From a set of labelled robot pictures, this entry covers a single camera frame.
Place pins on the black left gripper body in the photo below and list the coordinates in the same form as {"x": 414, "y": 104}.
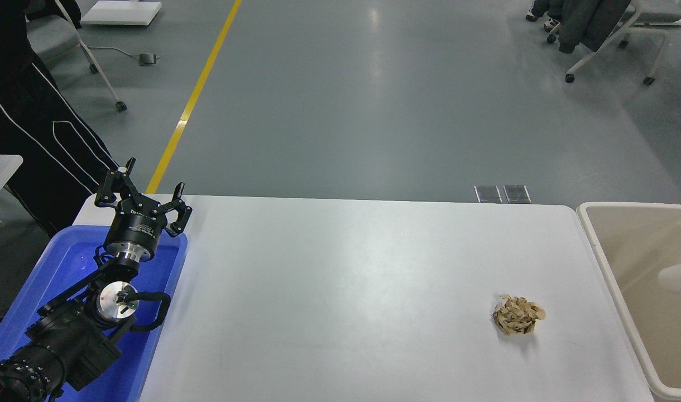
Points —
{"x": 135, "y": 226}

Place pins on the white paper cup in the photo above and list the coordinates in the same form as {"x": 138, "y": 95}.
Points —
{"x": 678, "y": 277}

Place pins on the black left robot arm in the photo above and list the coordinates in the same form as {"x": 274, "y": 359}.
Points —
{"x": 67, "y": 340}

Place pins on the blue plastic tray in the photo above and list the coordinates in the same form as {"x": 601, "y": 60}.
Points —
{"x": 67, "y": 262}

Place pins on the person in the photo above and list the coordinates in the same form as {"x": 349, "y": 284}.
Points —
{"x": 540, "y": 6}
{"x": 33, "y": 139}

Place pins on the grey foot pedal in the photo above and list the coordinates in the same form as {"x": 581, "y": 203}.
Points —
{"x": 147, "y": 59}

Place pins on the grey office chair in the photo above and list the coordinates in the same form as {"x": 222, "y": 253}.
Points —
{"x": 53, "y": 33}

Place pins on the white flat platform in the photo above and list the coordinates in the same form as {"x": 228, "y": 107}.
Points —
{"x": 123, "y": 11}

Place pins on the metal floor socket plate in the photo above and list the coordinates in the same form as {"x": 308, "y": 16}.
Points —
{"x": 516, "y": 194}
{"x": 488, "y": 194}

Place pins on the crumpled tan paper ball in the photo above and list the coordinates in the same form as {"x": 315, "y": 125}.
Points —
{"x": 516, "y": 318}

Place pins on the dark jacket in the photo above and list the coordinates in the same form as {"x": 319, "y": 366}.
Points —
{"x": 589, "y": 22}

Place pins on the large pale plastic bin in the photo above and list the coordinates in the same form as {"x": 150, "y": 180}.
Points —
{"x": 631, "y": 245}

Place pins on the white frame office chair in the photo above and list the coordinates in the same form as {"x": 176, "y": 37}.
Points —
{"x": 650, "y": 39}

